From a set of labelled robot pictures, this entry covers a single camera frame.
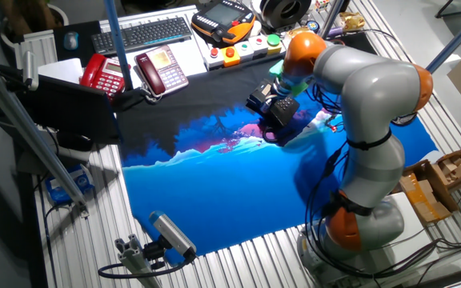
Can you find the short aluminium profile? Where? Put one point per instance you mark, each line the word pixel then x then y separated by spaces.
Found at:
pixel 132 260

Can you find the silver camera blue cap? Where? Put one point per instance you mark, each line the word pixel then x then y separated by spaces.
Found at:
pixel 172 234

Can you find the slim silver camera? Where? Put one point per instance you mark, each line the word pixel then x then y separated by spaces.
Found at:
pixel 30 70

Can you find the black computer keyboard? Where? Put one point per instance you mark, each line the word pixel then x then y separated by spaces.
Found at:
pixel 142 35

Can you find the small purple object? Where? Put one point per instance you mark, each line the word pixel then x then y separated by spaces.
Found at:
pixel 334 32

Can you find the blue small box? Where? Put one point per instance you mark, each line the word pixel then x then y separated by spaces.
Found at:
pixel 70 186

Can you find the grey computer mouse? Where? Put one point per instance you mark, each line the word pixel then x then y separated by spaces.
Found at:
pixel 70 41

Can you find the black laptop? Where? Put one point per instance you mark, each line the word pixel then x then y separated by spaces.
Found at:
pixel 74 112

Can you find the long aluminium bar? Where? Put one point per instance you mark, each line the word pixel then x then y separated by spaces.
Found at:
pixel 30 131

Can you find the silver orange robot arm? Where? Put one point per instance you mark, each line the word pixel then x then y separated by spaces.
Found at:
pixel 374 92

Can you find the yellow cardboard box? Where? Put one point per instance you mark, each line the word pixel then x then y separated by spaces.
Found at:
pixel 430 208

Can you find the green gripper mount plate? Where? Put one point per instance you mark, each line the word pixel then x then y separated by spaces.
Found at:
pixel 299 89

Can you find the yellow box green button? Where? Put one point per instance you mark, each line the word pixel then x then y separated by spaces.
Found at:
pixel 273 42

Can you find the colourful puzzle cube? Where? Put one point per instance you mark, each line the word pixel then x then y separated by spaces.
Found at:
pixel 322 5

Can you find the maroon desk telephone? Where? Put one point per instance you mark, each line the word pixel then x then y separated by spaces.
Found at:
pixel 166 72

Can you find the white box red button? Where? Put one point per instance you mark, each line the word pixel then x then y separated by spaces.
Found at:
pixel 259 44
pixel 214 58

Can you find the black filament spool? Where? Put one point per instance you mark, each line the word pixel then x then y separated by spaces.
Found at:
pixel 270 16

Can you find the white box green button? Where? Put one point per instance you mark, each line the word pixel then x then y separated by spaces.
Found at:
pixel 245 50

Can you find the gold foil wrapper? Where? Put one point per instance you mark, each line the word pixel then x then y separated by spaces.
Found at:
pixel 352 21

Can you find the red desk telephone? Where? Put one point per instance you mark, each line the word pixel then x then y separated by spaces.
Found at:
pixel 94 72

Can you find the tan paper packet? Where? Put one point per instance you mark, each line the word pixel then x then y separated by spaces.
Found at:
pixel 296 30

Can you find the orange black teach pendant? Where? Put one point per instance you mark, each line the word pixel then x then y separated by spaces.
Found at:
pixel 222 16

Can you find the black mouse pad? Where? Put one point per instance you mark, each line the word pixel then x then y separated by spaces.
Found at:
pixel 60 56

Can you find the white flat box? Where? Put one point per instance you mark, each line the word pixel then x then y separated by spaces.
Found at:
pixel 60 71

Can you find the blue metal pole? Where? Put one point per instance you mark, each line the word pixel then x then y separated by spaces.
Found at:
pixel 116 40
pixel 458 38

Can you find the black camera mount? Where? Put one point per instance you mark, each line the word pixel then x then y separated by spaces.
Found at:
pixel 154 252

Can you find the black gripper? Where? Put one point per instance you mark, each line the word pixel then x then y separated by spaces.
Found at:
pixel 279 95

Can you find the blue landscape print cloth mat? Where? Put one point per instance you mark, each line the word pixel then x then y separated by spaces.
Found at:
pixel 214 192

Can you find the silver metal pole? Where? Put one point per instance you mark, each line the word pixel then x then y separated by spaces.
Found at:
pixel 330 20

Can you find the open brown cardboard box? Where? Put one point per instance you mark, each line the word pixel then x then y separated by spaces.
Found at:
pixel 428 176

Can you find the orange box red button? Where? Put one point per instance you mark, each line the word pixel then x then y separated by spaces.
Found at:
pixel 230 58

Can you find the black desk telephone base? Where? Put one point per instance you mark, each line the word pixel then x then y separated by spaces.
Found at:
pixel 288 110

